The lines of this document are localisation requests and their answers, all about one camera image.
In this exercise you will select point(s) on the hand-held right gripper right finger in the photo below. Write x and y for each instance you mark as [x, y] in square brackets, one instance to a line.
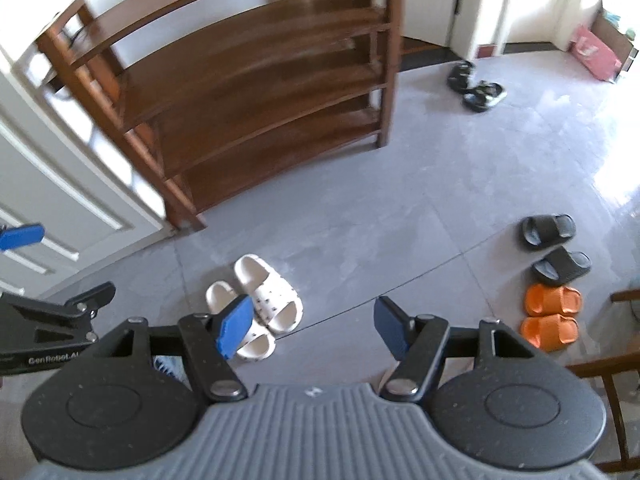
[392, 327]

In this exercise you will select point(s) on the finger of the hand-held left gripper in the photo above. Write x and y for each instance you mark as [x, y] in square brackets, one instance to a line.
[20, 237]
[92, 297]

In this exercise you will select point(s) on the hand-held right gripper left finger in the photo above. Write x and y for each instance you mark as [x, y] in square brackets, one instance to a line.
[232, 325]

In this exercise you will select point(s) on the white heart-print slipper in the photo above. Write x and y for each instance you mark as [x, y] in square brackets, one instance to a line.
[255, 345]
[272, 300]

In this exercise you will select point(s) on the brown wooden shoe rack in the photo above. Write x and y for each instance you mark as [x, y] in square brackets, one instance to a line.
[240, 80]

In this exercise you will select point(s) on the white panelled door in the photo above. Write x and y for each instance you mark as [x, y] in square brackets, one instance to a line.
[65, 180]

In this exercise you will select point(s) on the orange slipper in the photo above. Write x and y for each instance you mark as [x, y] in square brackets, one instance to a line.
[552, 300]
[549, 332]

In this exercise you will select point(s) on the dark grey slipper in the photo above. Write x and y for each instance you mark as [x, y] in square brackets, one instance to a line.
[547, 232]
[561, 266]

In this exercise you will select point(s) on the brown wooden chair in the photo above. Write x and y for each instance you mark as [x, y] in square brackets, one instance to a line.
[617, 370]

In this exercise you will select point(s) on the black sandal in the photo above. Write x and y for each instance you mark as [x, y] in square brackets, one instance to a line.
[484, 97]
[461, 76]

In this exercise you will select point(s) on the pink paper bag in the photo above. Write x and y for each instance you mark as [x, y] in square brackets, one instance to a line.
[595, 55]

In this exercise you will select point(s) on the cardboard box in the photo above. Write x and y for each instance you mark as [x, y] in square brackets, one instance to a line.
[622, 35]

